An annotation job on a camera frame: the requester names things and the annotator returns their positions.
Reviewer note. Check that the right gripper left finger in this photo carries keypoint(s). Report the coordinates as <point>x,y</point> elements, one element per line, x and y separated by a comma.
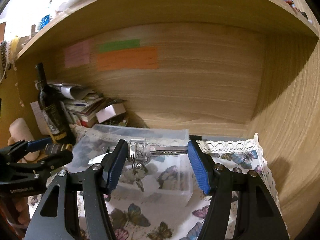
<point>56,216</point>

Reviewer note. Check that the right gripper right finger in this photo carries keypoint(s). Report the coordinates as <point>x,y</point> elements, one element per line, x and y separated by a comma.
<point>258,216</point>

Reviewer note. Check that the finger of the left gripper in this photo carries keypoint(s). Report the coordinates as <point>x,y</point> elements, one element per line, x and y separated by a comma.
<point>40,143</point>
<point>56,161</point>

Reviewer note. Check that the black gold cosmetic tube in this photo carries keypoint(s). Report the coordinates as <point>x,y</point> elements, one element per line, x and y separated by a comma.
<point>53,149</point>

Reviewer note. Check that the silver key bunch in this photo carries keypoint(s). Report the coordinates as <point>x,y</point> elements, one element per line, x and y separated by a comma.
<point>140,151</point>

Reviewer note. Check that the white power adapter plug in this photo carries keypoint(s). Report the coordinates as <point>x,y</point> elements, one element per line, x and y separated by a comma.
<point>150,184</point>

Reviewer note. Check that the person's left hand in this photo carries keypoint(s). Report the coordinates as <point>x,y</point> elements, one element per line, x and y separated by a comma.
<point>19,211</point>

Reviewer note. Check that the dark wine bottle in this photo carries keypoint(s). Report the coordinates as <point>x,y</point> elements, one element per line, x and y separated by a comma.
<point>52,111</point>

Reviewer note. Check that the stack of books and papers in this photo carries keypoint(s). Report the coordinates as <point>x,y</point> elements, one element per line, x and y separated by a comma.
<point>80,104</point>

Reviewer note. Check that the small white cardboard box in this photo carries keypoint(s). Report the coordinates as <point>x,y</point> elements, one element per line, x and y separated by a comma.
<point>110,112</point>

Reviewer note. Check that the butterfly print lace cloth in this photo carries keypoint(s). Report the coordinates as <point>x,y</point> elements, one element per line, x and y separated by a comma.
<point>136,220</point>

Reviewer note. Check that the clear plastic storage box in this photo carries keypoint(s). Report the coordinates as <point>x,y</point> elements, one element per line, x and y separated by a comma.
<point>164,179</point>

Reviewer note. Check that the pink sticky note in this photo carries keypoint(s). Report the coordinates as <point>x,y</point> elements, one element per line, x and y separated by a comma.
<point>78,54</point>

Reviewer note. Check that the orange sticky note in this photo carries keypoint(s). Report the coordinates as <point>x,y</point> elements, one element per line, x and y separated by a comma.
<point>133,58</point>

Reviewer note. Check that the green sticky note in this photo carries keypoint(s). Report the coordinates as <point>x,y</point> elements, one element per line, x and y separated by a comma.
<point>118,45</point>

